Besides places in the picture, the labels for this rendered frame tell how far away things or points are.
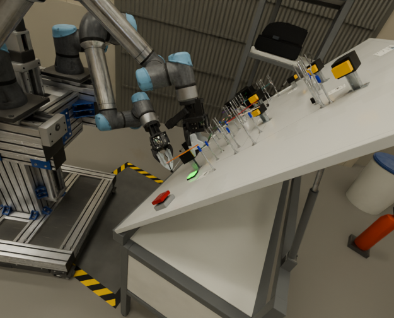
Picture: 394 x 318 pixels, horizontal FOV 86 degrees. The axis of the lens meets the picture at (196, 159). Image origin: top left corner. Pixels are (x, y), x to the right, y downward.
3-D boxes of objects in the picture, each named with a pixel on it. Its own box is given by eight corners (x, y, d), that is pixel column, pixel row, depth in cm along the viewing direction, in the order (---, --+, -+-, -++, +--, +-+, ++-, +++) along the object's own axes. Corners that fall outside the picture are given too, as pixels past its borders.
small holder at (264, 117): (278, 111, 89) (270, 97, 88) (268, 122, 84) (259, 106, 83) (270, 115, 93) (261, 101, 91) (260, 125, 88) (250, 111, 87)
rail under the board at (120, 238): (112, 239, 87) (112, 229, 84) (217, 134, 178) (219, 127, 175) (123, 246, 86) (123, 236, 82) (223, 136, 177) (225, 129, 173)
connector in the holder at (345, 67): (353, 69, 51) (348, 59, 50) (351, 71, 50) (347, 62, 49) (337, 76, 54) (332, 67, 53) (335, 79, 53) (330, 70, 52)
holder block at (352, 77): (375, 72, 57) (360, 43, 56) (366, 88, 51) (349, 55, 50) (355, 81, 61) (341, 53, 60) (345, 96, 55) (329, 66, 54)
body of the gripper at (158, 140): (154, 149, 85) (142, 123, 87) (154, 155, 93) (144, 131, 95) (171, 142, 87) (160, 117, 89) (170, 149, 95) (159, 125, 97)
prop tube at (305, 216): (284, 264, 71) (307, 191, 55) (285, 257, 73) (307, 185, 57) (294, 267, 70) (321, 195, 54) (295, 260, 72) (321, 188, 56)
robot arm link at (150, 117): (140, 123, 96) (157, 117, 98) (144, 132, 95) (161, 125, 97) (139, 115, 89) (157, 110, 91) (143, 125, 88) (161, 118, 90)
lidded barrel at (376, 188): (389, 224, 256) (435, 188, 219) (344, 205, 269) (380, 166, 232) (379, 199, 297) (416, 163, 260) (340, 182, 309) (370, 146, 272)
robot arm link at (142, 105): (143, 100, 101) (149, 89, 94) (152, 120, 99) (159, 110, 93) (127, 101, 96) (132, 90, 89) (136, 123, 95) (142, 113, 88)
